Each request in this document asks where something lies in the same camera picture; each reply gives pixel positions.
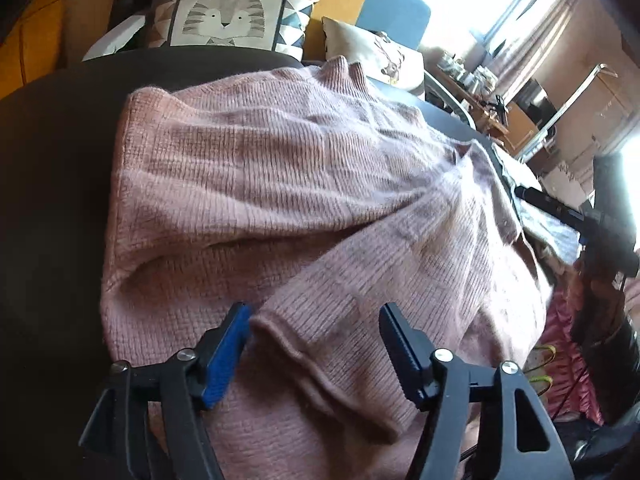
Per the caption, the wooden cabinet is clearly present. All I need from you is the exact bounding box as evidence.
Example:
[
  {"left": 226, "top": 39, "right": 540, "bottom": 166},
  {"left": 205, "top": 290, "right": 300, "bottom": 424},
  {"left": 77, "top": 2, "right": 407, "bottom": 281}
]
[{"left": 504, "top": 102, "right": 538, "bottom": 157}]

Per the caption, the tiger print cushion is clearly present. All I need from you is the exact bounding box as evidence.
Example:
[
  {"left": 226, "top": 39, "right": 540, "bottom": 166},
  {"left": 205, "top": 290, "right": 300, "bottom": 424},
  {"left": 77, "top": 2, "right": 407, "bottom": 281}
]
[{"left": 146, "top": 0, "right": 319, "bottom": 61}]

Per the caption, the deer print cushion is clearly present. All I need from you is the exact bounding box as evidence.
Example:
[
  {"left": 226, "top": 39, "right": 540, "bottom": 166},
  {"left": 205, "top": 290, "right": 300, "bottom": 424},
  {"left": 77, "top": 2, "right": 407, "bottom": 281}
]
[{"left": 322, "top": 16, "right": 425, "bottom": 98}]

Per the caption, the pink curtain left window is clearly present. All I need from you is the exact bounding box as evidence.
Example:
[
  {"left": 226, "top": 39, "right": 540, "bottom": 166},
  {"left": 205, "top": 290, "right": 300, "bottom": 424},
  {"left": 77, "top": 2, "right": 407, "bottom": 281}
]
[{"left": 488, "top": 0, "right": 578, "bottom": 102}]

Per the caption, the cream knitted sweater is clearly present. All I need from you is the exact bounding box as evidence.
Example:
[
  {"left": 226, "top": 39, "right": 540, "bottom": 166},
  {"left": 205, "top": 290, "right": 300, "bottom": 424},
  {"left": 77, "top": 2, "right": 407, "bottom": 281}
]
[{"left": 492, "top": 144, "right": 580, "bottom": 264}]

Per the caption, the magenta bed quilt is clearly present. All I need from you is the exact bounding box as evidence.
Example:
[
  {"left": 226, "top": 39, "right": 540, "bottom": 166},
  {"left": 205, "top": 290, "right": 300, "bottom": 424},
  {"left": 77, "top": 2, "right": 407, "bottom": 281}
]
[{"left": 530, "top": 282, "right": 603, "bottom": 425}]

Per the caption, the wooden side table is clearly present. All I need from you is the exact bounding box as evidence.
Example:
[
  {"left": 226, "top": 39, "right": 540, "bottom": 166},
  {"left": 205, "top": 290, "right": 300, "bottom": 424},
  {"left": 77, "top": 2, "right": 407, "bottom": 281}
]
[{"left": 428, "top": 58, "right": 509, "bottom": 138}]

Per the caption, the pink knitted sweater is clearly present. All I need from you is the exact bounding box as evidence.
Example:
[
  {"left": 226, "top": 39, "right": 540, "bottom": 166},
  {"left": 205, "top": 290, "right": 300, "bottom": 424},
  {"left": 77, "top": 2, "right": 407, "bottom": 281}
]
[{"left": 101, "top": 58, "right": 548, "bottom": 479}]

